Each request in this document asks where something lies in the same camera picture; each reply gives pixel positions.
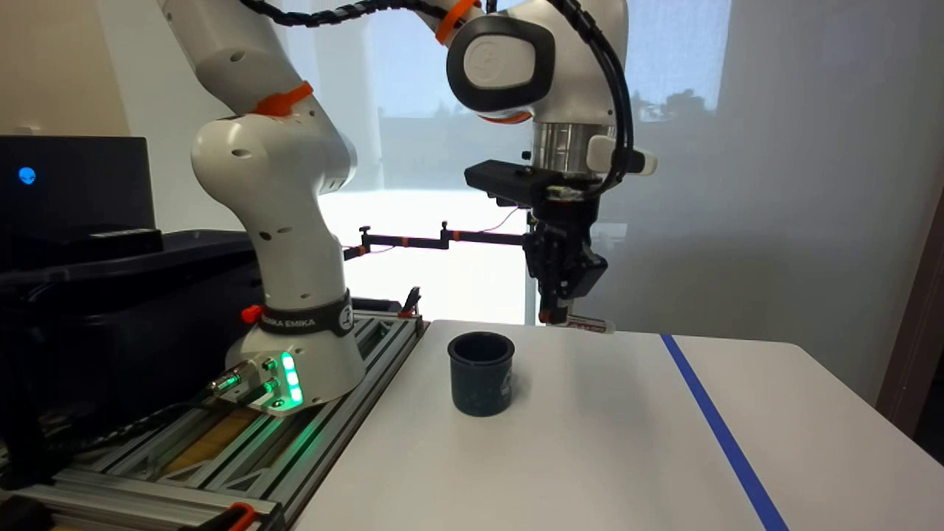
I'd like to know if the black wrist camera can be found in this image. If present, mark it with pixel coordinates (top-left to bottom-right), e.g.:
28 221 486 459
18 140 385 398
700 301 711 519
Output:
464 159 554 212

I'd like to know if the black equipment case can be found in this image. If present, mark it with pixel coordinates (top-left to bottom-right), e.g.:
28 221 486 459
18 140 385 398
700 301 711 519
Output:
0 227 270 472

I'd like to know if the black rod camera mount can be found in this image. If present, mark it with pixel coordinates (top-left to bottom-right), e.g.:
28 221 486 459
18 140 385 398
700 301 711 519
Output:
343 221 539 262

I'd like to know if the black monitor with blue light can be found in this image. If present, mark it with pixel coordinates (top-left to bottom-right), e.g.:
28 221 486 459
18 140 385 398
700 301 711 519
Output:
0 133 164 267

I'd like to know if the bright window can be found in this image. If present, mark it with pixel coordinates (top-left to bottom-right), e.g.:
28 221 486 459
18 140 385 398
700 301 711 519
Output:
273 0 738 202

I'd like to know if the black cup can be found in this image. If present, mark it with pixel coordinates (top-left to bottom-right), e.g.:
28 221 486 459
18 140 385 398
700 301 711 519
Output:
446 330 518 420

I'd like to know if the blue tape line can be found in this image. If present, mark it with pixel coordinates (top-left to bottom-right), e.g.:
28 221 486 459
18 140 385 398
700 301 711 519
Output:
658 330 790 531

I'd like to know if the aluminium extrusion base frame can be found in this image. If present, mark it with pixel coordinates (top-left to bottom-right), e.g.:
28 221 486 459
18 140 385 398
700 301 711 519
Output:
0 292 430 531

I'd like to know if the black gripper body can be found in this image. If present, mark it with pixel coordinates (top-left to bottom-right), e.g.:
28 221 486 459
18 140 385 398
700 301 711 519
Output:
521 184 602 262

